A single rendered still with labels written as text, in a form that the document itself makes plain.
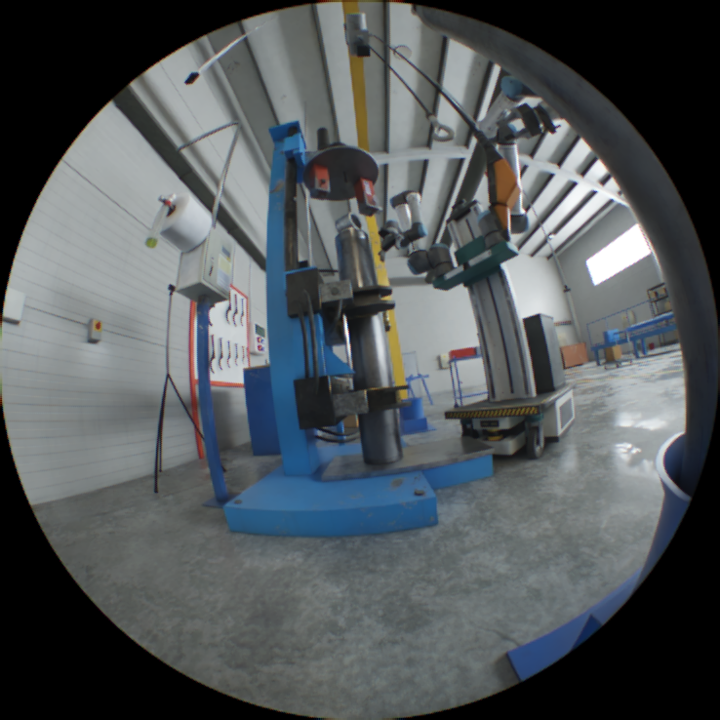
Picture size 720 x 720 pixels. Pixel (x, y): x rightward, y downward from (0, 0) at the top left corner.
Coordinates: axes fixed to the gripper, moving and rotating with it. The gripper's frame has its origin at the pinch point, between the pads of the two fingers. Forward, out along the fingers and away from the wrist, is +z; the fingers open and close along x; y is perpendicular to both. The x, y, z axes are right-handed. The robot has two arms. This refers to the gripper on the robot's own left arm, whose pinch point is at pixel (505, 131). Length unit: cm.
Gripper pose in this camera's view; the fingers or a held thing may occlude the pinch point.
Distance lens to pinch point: 108.6
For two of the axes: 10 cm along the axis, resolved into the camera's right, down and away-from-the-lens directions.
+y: -1.4, -9.8, 1.4
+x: -7.4, 0.1, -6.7
